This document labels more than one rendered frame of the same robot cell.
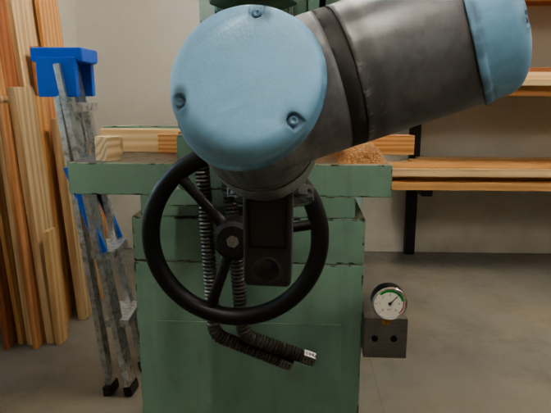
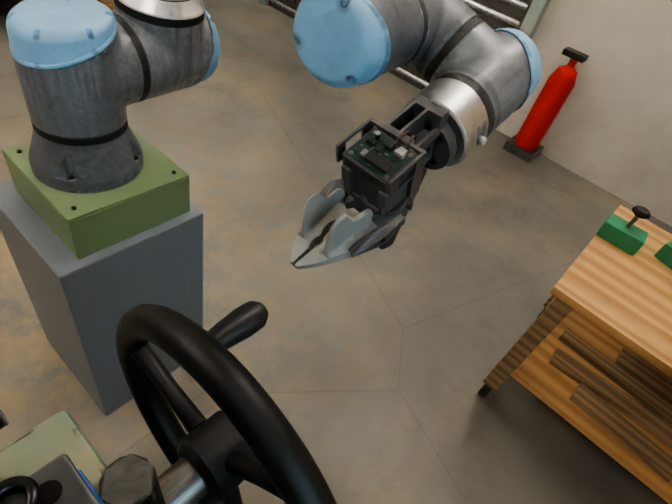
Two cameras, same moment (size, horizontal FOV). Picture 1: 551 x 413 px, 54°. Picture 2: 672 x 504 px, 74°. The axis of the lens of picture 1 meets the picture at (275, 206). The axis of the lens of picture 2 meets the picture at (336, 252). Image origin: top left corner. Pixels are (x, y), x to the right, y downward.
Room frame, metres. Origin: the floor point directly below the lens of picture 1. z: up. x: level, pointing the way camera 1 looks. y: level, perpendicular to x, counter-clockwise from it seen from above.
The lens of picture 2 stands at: (0.90, 0.17, 1.21)
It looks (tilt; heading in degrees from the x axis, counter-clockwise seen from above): 44 degrees down; 207
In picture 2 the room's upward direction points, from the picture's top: 17 degrees clockwise
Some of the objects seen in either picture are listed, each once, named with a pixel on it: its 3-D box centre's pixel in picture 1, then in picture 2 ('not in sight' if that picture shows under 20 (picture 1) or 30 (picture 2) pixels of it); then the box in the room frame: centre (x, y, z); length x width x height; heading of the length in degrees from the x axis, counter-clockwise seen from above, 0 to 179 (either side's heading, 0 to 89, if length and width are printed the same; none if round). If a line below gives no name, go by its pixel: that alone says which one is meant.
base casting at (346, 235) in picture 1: (259, 207); not in sight; (1.26, 0.04, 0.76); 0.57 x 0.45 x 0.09; 177
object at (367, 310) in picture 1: (382, 324); not in sight; (0.98, -0.21, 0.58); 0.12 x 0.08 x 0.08; 177
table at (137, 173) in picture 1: (231, 174); not in sight; (1.03, 0.09, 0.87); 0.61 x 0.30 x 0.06; 87
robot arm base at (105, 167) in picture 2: not in sight; (85, 139); (0.57, -0.57, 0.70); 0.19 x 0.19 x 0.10
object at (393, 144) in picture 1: (284, 143); not in sight; (1.14, -0.02, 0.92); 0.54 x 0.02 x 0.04; 87
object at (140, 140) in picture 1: (239, 140); not in sight; (1.16, 0.08, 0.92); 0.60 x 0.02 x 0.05; 87
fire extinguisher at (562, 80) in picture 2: not in sight; (547, 105); (-1.82, -0.23, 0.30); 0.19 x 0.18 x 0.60; 178
